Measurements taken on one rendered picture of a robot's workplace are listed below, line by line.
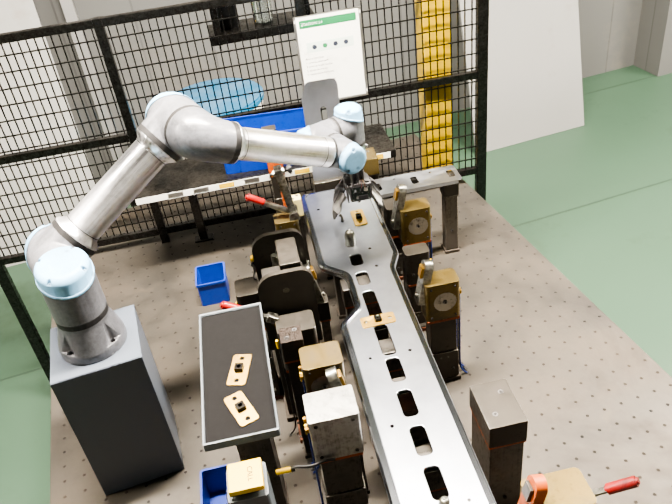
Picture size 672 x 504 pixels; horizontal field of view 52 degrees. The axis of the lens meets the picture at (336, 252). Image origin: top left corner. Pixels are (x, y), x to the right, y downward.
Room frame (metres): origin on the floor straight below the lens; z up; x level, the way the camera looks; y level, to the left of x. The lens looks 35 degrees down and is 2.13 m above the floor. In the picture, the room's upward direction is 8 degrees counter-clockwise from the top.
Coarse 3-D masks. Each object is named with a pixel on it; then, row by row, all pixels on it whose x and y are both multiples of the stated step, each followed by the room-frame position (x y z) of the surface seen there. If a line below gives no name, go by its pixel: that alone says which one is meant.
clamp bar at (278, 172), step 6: (276, 168) 1.72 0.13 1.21; (282, 168) 1.72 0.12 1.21; (288, 168) 1.71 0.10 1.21; (270, 174) 1.71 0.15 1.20; (276, 174) 1.70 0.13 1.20; (282, 174) 1.70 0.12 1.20; (282, 180) 1.70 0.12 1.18; (282, 186) 1.70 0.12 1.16; (282, 192) 1.70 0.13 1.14; (288, 192) 1.70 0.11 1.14; (288, 198) 1.70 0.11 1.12; (288, 204) 1.70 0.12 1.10; (294, 204) 1.73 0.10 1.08; (288, 210) 1.70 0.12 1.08; (294, 210) 1.70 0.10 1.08
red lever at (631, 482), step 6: (618, 480) 0.71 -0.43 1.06; (624, 480) 0.70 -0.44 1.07; (630, 480) 0.70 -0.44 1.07; (636, 480) 0.69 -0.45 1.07; (606, 486) 0.71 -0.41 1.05; (612, 486) 0.70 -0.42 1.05; (618, 486) 0.70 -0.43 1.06; (624, 486) 0.69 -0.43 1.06; (630, 486) 0.69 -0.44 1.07; (636, 486) 0.69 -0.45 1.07; (594, 492) 0.71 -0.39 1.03; (600, 492) 0.70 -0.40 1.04; (606, 492) 0.70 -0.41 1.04; (612, 492) 0.69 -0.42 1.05; (618, 492) 0.69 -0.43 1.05
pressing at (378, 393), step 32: (320, 192) 1.92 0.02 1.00; (320, 224) 1.73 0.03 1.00; (352, 224) 1.71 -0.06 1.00; (384, 224) 1.69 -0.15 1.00; (320, 256) 1.56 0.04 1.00; (384, 256) 1.53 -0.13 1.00; (352, 288) 1.40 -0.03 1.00; (384, 288) 1.39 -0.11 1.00; (352, 320) 1.28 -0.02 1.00; (416, 320) 1.26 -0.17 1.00; (352, 352) 1.17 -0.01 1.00; (416, 352) 1.14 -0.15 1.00; (384, 384) 1.06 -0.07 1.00; (416, 384) 1.05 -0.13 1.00; (384, 416) 0.97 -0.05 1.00; (416, 416) 0.96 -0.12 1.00; (448, 416) 0.95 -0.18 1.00; (384, 448) 0.89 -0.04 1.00; (448, 448) 0.87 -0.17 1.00; (384, 480) 0.81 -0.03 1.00; (416, 480) 0.81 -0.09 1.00; (448, 480) 0.80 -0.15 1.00; (480, 480) 0.79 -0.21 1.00
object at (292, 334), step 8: (288, 328) 1.17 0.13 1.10; (296, 328) 1.17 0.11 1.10; (280, 336) 1.15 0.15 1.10; (288, 336) 1.15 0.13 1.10; (296, 336) 1.14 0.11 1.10; (288, 344) 1.13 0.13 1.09; (296, 344) 1.13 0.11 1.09; (288, 352) 1.13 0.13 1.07; (296, 352) 1.13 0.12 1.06; (288, 360) 1.13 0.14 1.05; (296, 360) 1.13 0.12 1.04; (288, 368) 1.13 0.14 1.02; (296, 368) 1.13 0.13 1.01; (296, 376) 1.13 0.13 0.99; (296, 384) 1.13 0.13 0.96; (296, 392) 1.13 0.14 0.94; (304, 392) 1.13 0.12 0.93; (296, 400) 1.13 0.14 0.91; (304, 408) 1.13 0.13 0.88; (304, 432) 1.13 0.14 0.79; (304, 440) 1.13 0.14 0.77; (304, 448) 1.15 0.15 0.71
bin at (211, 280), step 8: (208, 264) 1.90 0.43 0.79; (216, 264) 1.90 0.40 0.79; (224, 264) 1.89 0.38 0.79; (200, 272) 1.90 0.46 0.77; (208, 272) 1.90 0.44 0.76; (216, 272) 1.90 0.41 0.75; (224, 272) 1.85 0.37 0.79; (200, 280) 1.90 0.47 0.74; (208, 280) 1.90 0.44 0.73; (216, 280) 1.90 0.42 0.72; (224, 280) 1.80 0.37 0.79; (200, 288) 1.80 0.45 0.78; (208, 288) 1.80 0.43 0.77; (216, 288) 1.80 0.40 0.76; (224, 288) 1.81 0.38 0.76; (200, 296) 1.80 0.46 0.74; (208, 296) 1.80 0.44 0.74; (216, 296) 1.80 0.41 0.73; (224, 296) 1.80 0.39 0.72; (208, 304) 1.80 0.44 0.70
